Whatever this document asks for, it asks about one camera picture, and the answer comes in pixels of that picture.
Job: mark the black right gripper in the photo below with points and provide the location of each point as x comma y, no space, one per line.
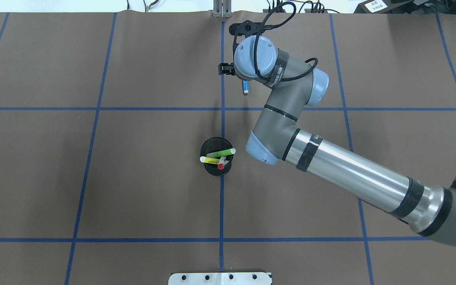
225,68

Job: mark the blue marker pen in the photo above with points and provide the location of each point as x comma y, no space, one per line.
245,86

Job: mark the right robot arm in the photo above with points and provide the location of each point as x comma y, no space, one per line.
429,211

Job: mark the black mesh pen cup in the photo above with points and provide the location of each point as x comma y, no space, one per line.
212,145

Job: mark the green highlighter pen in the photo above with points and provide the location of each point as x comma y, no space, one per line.
218,154

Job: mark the yellow highlighter pen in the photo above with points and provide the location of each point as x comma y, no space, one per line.
209,160

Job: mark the white red-capped marker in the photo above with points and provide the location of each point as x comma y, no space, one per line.
222,163

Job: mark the black device with label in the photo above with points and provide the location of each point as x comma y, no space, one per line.
381,6

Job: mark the grey aluminium frame post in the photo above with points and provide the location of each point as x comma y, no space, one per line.
222,9

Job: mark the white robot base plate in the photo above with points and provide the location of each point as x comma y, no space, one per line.
221,278

